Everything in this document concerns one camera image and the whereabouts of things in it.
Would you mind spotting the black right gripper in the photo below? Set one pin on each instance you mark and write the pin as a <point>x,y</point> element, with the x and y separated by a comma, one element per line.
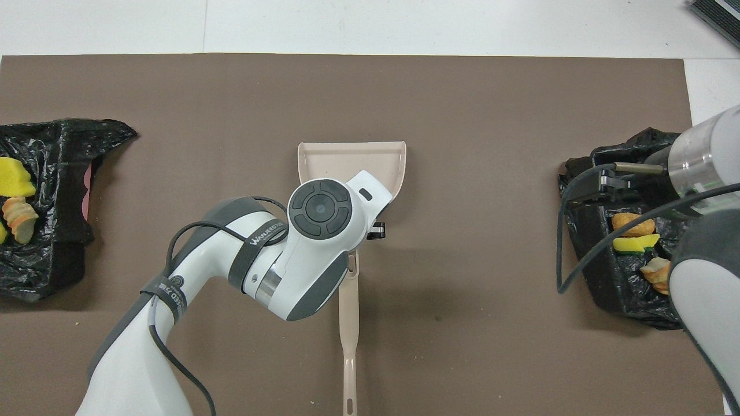
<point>653,190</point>

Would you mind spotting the golden brown bread roll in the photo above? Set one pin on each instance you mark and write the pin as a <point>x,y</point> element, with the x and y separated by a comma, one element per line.
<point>633,224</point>

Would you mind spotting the large yellow sponge piece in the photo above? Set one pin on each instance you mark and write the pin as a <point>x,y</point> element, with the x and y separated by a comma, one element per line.
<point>633,244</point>

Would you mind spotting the beige plastic dustpan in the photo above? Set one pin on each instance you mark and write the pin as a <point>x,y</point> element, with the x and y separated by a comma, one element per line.
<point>347,164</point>

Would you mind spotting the small striped croissant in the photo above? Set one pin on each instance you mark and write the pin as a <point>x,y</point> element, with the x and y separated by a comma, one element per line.
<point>658,274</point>

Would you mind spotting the large striped croissant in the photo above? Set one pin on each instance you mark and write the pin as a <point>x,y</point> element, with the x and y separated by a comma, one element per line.
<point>20,218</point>

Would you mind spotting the wavy yellow sponge piece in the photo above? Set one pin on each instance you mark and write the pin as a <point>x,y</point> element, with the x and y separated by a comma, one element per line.
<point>14,178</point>

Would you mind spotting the small yellow sponge wedge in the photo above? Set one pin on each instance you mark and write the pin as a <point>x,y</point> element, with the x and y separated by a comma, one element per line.
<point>2,232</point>

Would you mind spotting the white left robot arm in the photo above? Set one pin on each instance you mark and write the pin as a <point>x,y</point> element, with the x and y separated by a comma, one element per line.
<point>300,248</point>

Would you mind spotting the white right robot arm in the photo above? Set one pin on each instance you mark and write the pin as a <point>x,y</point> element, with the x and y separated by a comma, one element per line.
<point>711,156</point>

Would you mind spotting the black bag lined pink bin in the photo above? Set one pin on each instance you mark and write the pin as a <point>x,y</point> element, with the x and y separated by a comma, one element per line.
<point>58,173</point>

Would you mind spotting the brown table mat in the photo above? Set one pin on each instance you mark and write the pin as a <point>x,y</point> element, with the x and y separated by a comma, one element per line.
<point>462,346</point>

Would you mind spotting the dark grey ribbed device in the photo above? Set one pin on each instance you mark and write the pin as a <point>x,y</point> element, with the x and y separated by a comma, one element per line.
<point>722,20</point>

